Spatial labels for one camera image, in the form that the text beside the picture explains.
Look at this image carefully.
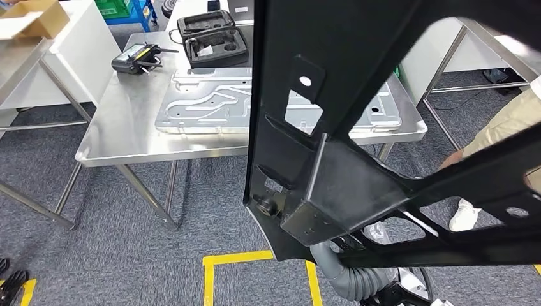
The black foam carrying case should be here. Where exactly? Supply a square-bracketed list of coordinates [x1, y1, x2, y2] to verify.
[176, 9, 249, 69]

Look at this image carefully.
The white table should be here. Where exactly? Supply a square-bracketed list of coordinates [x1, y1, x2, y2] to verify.
[165, 0, 255, 33]

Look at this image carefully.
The black object under table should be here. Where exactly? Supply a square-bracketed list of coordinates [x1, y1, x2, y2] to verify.
[482, 67, 529, 85]

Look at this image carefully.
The black remote controller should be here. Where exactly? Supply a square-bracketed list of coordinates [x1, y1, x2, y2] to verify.
[111, 41, 179, 76]

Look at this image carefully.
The person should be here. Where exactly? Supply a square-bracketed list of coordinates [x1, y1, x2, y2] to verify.
[439, 76, 541, 233]

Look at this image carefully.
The black round stool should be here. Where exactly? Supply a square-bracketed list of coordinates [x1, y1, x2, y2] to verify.
[161, 0, 179, 20]

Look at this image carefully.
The white cabinet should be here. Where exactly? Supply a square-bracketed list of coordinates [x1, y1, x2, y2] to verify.
[0, 0, 122, 140]
[397, 17, 541, 106]

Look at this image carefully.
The blue metal shelf rack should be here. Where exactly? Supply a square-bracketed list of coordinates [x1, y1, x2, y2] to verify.
[94, 0, 158, 33]

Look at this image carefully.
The stainless steel workbench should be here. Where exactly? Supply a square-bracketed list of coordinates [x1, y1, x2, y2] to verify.
[52, 30, 429, 231]

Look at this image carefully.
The long black plastic part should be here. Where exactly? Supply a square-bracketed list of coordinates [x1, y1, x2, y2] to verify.
[242, 0, 541, 269]

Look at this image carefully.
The green plastic crate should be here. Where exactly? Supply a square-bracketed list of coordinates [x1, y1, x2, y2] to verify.
[93, 0, 133, 18]

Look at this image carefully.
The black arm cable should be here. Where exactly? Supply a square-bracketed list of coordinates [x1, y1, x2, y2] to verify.
[408, 267, 434, 302]

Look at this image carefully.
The steel side table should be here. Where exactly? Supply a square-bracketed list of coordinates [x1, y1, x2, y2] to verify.
[422, 17, 541, 150]
[0, 38, 92, 231]

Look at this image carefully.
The brown cardboard box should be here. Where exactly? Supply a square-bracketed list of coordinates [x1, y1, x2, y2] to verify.
[0, 0, 71, 41]

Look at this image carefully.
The stamped silver metal plate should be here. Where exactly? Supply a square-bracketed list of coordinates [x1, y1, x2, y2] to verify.
[154, 66, 403, 135]

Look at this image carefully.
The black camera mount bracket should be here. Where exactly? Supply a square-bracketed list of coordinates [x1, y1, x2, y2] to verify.
[359, 280, 432, 306]

